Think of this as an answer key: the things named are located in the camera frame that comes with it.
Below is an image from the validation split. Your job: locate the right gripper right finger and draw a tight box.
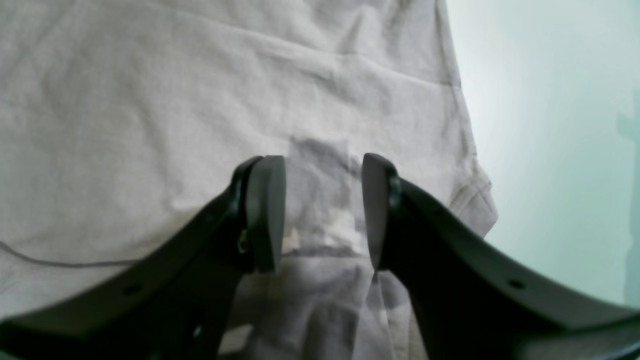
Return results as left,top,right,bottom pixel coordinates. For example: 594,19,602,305
362,153,640,360

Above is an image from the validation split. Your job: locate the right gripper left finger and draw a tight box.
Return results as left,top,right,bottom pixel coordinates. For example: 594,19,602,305
1,155,286,360

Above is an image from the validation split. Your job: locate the pink T-shirt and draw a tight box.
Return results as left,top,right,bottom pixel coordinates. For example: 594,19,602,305
0,0,498,360

